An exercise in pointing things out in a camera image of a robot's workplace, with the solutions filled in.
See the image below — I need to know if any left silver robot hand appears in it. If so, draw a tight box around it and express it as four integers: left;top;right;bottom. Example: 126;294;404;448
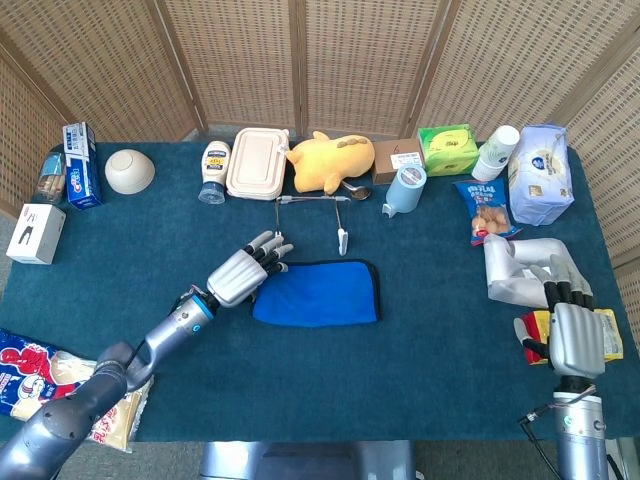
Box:
206;230;295;309

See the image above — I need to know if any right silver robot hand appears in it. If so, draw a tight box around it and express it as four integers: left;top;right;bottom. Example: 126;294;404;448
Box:
513;254;607;379

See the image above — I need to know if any grey and blue cloth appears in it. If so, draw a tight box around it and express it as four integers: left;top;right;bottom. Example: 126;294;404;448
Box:
249;258;382;329

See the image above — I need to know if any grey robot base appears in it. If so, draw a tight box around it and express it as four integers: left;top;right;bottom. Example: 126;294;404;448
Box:
199;439;416;480

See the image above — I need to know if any yellow red biscuit pack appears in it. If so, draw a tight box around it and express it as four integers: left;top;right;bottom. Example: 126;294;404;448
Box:
518;308;625;366

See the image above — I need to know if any translucent white plastic bag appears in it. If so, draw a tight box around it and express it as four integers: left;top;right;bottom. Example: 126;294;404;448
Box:
482;233;587;310

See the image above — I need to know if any metal rack with white feet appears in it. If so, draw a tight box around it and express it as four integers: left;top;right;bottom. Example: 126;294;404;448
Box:
273;194;351;257

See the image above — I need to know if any beige lunch box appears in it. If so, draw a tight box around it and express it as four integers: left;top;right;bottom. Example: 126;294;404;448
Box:
225;127;291;201

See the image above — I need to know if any white mayonnaise squeeze bottle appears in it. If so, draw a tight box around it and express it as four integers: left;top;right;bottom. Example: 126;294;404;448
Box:
197;140;232;205

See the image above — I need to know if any beige upturned bowl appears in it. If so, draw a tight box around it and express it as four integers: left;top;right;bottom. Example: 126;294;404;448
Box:
104;149;156;196

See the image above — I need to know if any blue carpet table cover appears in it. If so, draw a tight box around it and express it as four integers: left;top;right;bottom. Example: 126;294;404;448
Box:
0;141;632;444

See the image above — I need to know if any yellow plush toy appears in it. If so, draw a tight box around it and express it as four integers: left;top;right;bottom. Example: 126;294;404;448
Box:
285;130;376;195

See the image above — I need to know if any metal ladle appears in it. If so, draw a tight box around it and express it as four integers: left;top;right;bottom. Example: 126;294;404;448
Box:
341;180;374;201

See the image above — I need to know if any blue cookie snack bag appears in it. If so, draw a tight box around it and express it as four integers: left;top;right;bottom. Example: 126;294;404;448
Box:
452;178;521;247

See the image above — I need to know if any pale lavender large bag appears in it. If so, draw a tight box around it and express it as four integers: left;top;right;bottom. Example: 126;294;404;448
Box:
507;123;575;227

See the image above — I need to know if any blue toothpaste box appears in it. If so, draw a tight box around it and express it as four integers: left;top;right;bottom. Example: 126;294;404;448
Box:
62;121;104;211

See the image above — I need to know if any light blue cylinder holder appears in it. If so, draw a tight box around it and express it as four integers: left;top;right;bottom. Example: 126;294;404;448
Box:
382;163;428;219

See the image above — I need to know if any brown cardboard box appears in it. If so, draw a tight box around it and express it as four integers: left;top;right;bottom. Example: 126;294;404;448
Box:
371;138;426;186

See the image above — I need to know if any white box with black print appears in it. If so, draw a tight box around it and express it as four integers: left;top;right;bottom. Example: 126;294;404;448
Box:
5;203;67;266

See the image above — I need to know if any stack of paper cups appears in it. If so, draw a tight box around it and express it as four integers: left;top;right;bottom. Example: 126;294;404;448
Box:
470;124;521;183

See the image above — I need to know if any clear jar with sticks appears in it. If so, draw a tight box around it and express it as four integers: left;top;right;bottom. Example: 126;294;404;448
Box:
35;152;68;206

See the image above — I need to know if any wicker folding screen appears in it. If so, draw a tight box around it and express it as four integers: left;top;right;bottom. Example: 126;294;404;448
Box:
0;0;640;321

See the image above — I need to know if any red white blue noodle bag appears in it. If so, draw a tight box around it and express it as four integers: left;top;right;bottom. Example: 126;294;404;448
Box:
0;327;155;454

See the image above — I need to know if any green tissue pack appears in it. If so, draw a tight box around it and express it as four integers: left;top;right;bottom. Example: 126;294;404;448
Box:
417;123;480;178

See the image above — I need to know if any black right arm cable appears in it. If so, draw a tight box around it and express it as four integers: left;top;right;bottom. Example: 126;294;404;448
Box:
517;399;564;454

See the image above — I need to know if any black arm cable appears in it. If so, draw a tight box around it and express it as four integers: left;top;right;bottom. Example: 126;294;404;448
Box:
127;294;201;369
517;399;564;454

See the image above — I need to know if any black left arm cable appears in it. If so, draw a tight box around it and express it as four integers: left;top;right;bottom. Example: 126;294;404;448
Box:
127;294;201;369

